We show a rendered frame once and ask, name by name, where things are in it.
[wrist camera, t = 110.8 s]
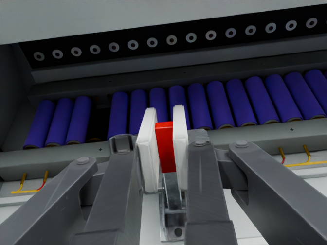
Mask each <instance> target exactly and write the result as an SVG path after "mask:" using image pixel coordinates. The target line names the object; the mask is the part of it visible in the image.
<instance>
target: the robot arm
mask: <svg viewBox="0 0 327 245"><path fill-rule="evenodd" d="M157 122H158V120H157V113H156V109H154V107H151V108H147V109H146V110H145V114H144V117H143V120H142V124H141V127H140V131H139V134H138V136H133V135H132V134H119V135H115V136H113V137H111V138H109V146H110V151H111V156H110V158H109V161H107V162H104V163H100V164H97V160H96V158H94V157H81V158H79V159H77V160H75V161H73V162H72V163H71V164H69V165H68V166H67V167H66V168H65V169H64V170H63V171H61V172H60V173H59V174H58V175H57V176H55V177H54V178H53V179H52V180H51V181H50V182H49V183H47V184H46V185H45V186H44V187H43V188H42V189H40V190H39V191H38V192H37V193H36V194H35V195H33V196H32V197H31V198H30V199H29V200H28V201H27V202H25V203H24V204H23V205H22V206H21V207H20V208H18V209H17V210H16V211H15V212H14V213H13V214H11V215H10V216H9V217H8V218H7V219H6V220H4V221H3V222H2V223H1V224H0V245H140V231H141V217H142V202H143V193H145V194H146V195H148V194H156V192H157V191H158V179H159V164H160V159H159V153H158V146H157V140H156V134H155V123H157ZM173 146H174V155H175V163H176V172H177V180H178V189H179V190H181V192H184V191H187V222H185V238H184V245H238V242H237V238H236V232H235V228H234V224H233V221H232V220H230V218H229V213H228V209H227V204H226V200H225V195H224V190H223V189H231V195H232V197H233V198H234V199H235V201H236V202H237V203H238V204H239V206H240V207H241V208H242V210H243V211H244V212H245V214H246V215H247V216H248V218H249V219H250V220H251V222H252V223H253V224H254V226H255V227H256V228H257V230H258V231H259V232H260V234H261V235H262V236H263V238H264V239H265V240H266V242H267V243H268V244H269V245H327V197H326V196H325V195H323V194H322V193H321V192H319V191H318V190H317V189H315V188H314V187H313V186H311V185H310V184H309V183H307V182H306V181H305V180H303V179H302V178H301V177H299V176H298V175H296V174H295V173H294V172H292V171H291V170H290V169H288V168H287V167H286V166H284V165H283V164H282V163H280V162H279V161H278V160H276V159H275V158H273V157H272V156H271V155H269V154H268V153H267V152H265V151H264V150H263V149H261V148H260V147H259V146H257V145H256V144H255V143H252V142H249V141H246V140H240V141H236V142H232V143H230V144H229V145H228V150H220V149H216V148H214V144H213V143H212V142H211V141H210V139H209V136H208V133H207V131H206V130H204V129H193V130H187V127H186V119H185V112H184V106H182V105H175V106H174V107H173ZM142 187H143V192H142Z"/></svg>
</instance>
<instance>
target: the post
mask: <svg viewBox="0 0 327 245"><path fill-rule="evenodd" d="M0 69H1V71H2V72H3V74H4V76H5V77H6V79H7V80H8V82H9V84H10V85H11V87H12V88H13V90H14V92H15V93H16V95H17V96H18V98H19V99H20V101H21V102H22V103H24V102H29V99H28V97H27V93H26V90H25V87H24V84H23V81H22V77H21V74H20V72H19V69H18V65H17V62H16V59H15V56H14V53H13V50H12V47H11V44H3V45H0Z"/></svg>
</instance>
